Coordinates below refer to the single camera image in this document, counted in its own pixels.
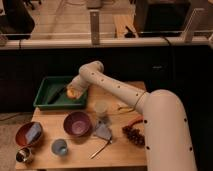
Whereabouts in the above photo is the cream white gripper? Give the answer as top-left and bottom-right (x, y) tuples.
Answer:
(67, 75), (89, 98)

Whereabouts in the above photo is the yellow apple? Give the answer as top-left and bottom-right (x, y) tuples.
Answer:
(67, 89), (77, 99)

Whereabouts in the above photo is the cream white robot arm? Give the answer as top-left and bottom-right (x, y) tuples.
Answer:
(67, 61), (197, 171)

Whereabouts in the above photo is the green plastic tray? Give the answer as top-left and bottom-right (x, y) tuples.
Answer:
(33, 76), (88, 110)

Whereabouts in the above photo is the dark green cucumber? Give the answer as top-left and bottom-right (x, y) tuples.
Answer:
(47, 86), (66, 104)

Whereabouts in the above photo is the clear plastic cup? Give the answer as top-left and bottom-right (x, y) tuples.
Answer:
(94, 101), (108, 117)

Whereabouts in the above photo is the purple bowl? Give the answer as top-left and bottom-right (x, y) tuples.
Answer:
(63, 111), (92, 137)

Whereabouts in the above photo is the grey folded cloth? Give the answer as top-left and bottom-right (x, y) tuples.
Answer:
(93, 117), (112, 140)

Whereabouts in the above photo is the yellow-green bean pod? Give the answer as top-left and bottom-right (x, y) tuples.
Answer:
(117, 106), (134, 113)

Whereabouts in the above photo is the blue-grey sponge block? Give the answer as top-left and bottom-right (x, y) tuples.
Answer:
(25, 123), (42, 144)

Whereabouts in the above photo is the light blue cup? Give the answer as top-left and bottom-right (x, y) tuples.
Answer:
(51, 139), (68, 156)

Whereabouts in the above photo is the dark grape bunch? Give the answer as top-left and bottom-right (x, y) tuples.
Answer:
(122, 126), (145, 146)

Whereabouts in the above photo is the red-brown bowl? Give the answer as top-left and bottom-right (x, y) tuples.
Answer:
(15, 122), (43, 147)

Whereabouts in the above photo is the black office chair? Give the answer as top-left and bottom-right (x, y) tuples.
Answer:
(0, 0), (35, 40)

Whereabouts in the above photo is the small metal cup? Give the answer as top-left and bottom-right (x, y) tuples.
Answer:
(16, 147), (33, 163)

